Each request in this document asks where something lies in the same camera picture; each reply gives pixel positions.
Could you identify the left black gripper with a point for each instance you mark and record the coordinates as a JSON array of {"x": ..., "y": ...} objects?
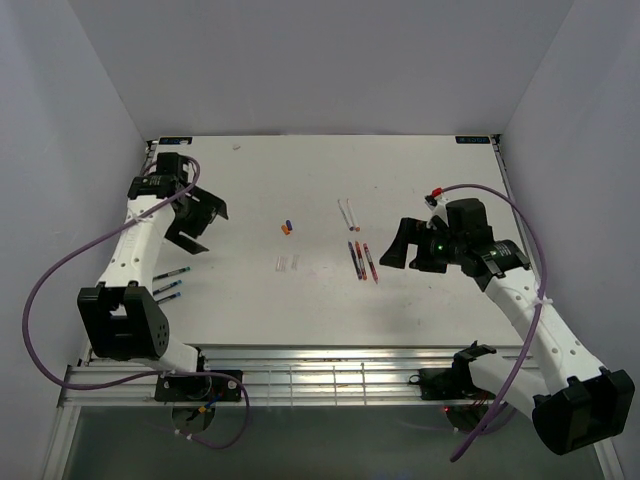
[{"x": 206, "y": 205}]

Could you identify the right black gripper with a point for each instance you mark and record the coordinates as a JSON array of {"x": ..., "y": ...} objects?
[{"x": 417, "y": 232}]

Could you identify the red gel pen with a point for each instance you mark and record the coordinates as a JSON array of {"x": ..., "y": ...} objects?
[{"x": 370, "y": 262}]

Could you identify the orange gel pen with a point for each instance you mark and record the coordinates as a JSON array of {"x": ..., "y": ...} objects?
[{"x": 360, "y": 259}]

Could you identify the purple gel pen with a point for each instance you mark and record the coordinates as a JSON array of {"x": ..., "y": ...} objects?
[{"x": 354, "y": 260}]

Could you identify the blue gel pen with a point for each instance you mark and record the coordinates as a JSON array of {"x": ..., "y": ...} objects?
[
  {"x": 168, "y": 298},
  {"x": 167, "y": 287}
]

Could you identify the blue capped white marker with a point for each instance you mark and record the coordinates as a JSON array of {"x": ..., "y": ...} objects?
[{"x": 345, "y": 217}]

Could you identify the orange capped white marker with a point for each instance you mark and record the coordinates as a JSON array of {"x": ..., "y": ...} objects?
[{"x": 352, "y": 217}]

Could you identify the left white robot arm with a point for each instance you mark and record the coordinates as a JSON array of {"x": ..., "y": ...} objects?
[{"x": 122, "y": 319}]

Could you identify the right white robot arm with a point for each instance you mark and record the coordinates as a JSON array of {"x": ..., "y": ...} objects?
[{"x": 574, "y": 400}]

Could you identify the left blue corner label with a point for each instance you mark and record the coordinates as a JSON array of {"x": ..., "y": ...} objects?
[{"x": 175, "y": 140}]

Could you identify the blue corner label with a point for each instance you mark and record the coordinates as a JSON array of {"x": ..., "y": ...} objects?
[
  {"x": 175, "y": 140},
  {"x": 473, "y": 140}
]

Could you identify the right blue corner label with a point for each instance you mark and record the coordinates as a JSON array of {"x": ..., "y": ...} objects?
[{"x": 473, "y": 140}]

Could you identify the aluminium rail frame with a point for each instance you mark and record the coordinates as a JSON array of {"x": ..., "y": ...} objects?
[{"x": 318, "y": 336}]

